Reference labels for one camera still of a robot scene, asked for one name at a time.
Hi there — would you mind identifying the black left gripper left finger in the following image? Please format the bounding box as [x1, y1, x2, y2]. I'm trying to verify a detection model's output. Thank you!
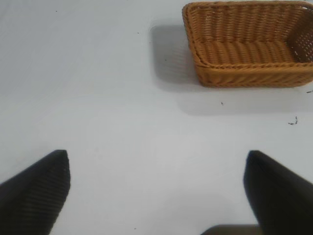
[0, 149, 71, 235]

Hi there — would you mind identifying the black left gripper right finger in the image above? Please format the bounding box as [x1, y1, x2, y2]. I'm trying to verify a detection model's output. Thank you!
[243, 150, 313, 235]

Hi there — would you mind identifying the brown wicker basket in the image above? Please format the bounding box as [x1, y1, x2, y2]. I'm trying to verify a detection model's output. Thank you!
[181, 0, 313, 88]

